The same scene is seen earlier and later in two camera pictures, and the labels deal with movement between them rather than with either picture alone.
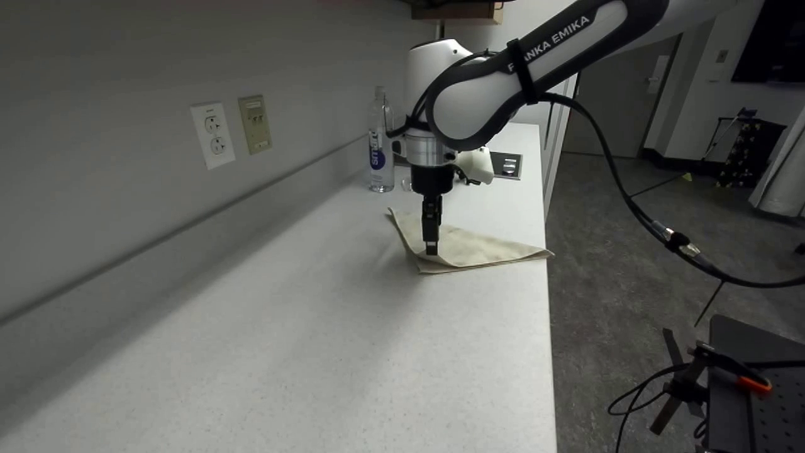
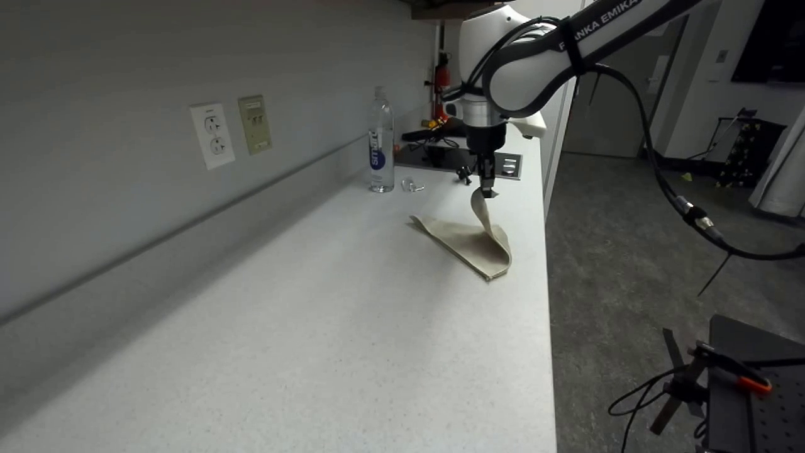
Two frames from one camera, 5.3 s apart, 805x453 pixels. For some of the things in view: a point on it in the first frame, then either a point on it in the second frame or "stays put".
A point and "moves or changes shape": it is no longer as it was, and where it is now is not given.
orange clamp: [742, 375] stays put
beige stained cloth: [458, 246] moves or changes shape
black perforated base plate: [742, 419] stays put
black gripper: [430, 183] to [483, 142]
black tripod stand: [683, 388] stays put
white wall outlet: [212, 131] stays put
